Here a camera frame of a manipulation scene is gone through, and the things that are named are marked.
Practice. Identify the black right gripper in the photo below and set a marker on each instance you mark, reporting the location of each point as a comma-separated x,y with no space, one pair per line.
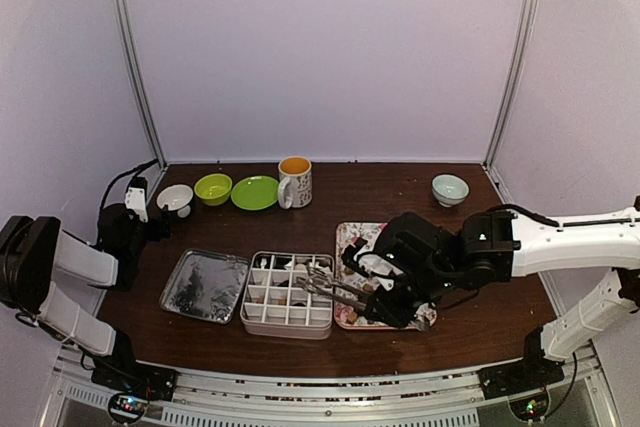
390,314

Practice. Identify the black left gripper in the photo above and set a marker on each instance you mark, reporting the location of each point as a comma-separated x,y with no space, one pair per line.
156,233

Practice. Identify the pink bunny tin lid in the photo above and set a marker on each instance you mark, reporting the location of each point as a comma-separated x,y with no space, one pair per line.
205,286

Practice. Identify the metal tongs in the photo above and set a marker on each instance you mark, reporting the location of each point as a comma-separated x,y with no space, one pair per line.
349,299

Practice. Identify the pink tin box with dividers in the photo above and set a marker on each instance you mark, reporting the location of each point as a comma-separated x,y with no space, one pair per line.
313,322

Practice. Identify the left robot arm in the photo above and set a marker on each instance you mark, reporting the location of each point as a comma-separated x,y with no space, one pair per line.
37,252

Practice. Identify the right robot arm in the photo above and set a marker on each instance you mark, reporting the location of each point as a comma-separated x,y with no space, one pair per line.
508,241

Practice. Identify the white black bowl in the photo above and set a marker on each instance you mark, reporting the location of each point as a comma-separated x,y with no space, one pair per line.
177,200

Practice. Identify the green bowl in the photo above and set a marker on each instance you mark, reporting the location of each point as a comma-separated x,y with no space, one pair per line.
214,189

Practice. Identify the pale blue ceramic bowl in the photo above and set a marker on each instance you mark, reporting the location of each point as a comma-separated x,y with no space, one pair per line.
449,190

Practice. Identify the floral pink tray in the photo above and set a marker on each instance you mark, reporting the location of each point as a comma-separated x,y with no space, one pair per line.
346,232

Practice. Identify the green plate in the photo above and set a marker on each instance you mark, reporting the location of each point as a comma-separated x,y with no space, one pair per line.
255,193

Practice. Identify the white mug with orange inside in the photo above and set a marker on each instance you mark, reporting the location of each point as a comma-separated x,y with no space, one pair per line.
295,183

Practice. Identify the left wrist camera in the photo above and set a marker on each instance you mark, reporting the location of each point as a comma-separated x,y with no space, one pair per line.
135,198

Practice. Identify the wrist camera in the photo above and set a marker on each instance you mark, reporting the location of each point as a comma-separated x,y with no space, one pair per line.
358,257
135,198

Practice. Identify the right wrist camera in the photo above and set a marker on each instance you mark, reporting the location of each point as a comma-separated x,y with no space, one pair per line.
358,257

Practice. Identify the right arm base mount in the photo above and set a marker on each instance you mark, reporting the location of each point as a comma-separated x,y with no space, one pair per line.
524,381

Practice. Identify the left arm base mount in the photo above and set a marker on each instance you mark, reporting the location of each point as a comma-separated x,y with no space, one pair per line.
135,385

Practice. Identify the front aluminium rail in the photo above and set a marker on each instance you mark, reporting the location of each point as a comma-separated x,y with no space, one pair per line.
448,398

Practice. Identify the left aluminium frame post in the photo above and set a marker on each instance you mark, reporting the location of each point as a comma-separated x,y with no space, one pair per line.
133,68

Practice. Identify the aluminium frame post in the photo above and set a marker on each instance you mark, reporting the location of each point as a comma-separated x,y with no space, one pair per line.
133,68
524,30

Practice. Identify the right aluminium frame post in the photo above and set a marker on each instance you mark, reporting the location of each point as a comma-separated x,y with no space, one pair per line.
524,30

